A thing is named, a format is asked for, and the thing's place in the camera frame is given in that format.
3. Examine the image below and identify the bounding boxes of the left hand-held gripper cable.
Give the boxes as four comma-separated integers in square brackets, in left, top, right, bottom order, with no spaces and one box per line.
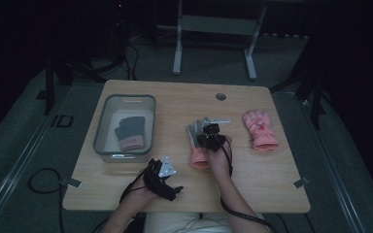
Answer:
[90,161,154,233]

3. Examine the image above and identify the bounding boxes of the person's left hand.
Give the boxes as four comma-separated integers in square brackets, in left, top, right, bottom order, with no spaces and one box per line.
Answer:
[121,174,159,209]

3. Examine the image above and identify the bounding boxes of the pink glove with printed picture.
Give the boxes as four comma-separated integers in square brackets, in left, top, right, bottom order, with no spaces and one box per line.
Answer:
[242,109,280,152]

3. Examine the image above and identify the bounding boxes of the right hand-held gripper cable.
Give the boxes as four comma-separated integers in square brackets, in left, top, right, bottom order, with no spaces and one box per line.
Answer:
[218,135,277,233]

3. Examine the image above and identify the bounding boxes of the black metal stand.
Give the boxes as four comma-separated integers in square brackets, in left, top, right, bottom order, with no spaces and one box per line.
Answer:
[269,30,327,131]

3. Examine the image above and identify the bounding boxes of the black rectangular floor frame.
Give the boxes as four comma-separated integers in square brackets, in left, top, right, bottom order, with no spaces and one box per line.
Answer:
[51,114,75,128]

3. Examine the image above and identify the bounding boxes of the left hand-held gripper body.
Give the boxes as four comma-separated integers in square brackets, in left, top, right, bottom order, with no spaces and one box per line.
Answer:
[142,155,180,202]

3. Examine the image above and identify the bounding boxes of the grey plastic bin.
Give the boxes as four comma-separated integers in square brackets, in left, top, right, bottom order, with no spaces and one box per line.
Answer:
[92,93,156,164]

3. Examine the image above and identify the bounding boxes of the person's right hand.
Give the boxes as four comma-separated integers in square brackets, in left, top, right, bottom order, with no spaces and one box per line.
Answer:
[206,135,234,182]

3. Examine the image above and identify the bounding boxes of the grey metal table bracket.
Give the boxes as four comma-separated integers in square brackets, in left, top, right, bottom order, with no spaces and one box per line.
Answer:
[292,177,311,189]
[58,178,83,189]

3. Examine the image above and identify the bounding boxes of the black floor cable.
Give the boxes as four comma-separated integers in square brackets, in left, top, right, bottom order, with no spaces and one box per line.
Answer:
[27,167,66,233]

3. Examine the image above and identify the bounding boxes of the black tripod stand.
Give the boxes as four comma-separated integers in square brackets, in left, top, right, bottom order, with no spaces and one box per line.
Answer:
[36,0,140,117]

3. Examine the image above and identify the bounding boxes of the pink glove with grey palm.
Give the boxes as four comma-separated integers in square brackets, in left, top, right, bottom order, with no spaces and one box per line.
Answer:
[186,118,213,170]

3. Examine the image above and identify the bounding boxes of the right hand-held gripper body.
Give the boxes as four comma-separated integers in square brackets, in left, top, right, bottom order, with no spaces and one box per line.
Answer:
[196,117,231,153]

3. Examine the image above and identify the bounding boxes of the metal floor rail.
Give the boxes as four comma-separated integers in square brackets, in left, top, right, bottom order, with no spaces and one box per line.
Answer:
[0,85,73,231]
[295,93,365,233]

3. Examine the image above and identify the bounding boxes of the hand-held gripper cable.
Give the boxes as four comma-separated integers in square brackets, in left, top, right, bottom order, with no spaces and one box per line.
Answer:
[218,135,277,233]
[90,161,154,233]

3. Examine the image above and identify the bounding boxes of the person's beige trousers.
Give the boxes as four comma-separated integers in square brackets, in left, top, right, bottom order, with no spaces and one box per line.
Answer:
[144,212,266,233]

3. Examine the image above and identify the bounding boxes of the white metal desk frame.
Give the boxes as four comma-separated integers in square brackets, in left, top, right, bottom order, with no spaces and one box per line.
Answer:
[156,0,269,82]

